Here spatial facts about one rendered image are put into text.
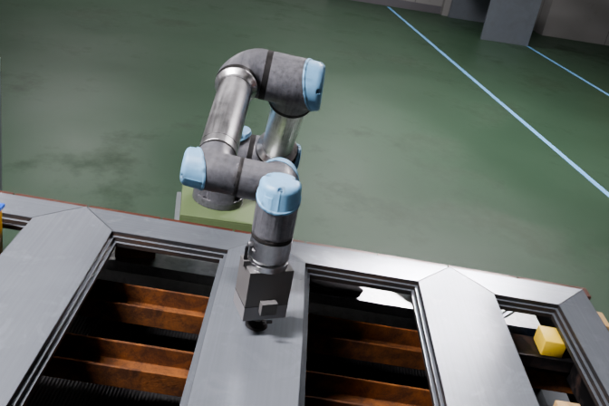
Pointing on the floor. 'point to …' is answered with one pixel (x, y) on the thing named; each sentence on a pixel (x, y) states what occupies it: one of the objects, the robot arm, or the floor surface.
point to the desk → (497, 4)
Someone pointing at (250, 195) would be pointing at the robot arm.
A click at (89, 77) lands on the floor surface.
